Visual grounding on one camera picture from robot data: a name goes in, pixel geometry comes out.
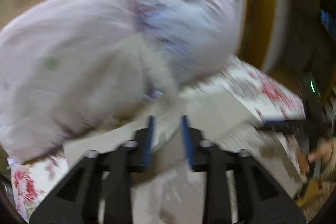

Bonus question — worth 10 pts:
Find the beige cable-knit sweater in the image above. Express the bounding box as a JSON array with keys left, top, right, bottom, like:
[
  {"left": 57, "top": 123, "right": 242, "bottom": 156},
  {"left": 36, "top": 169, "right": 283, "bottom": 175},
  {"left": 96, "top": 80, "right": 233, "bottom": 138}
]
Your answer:
[{"left": 63, "top": 35, "right": 302, "bottom": 224}]

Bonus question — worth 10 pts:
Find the person's right hand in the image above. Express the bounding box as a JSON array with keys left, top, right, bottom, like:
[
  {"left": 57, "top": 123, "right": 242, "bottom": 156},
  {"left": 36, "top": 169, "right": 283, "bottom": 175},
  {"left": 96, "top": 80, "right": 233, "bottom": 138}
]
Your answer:
[{"left": 295, "top": 138, "right": 335, "bottom": 176}]

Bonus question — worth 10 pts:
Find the white floral bed sheet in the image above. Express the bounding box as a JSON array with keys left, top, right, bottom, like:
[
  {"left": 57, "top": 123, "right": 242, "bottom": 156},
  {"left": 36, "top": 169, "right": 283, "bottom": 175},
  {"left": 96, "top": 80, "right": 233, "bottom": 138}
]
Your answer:
[{"left": 9, "top": 58, "right": 305, "bottom": 223}]

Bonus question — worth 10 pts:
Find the wooden framed door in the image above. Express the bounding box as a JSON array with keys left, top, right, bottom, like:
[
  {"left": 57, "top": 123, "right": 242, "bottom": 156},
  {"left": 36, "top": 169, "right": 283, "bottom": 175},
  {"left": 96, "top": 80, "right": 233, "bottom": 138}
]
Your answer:
[{"left": 204, "top": 0, "right": 336, "bottom": 77}]

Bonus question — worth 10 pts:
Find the pink floral left pillow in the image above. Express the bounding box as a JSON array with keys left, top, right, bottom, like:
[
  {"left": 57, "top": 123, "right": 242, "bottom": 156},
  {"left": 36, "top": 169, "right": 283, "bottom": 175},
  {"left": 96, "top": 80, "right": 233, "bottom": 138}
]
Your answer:
[{"left": 1, "top": 0, "right": 147, "bottom": 163}]

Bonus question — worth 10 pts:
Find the pink blue floral right pillow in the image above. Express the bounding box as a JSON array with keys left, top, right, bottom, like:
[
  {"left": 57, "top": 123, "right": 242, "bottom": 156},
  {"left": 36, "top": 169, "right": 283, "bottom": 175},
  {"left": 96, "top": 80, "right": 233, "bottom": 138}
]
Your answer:
[{"left": 130, "top": 0, "right": 241, "bottom": 85}]

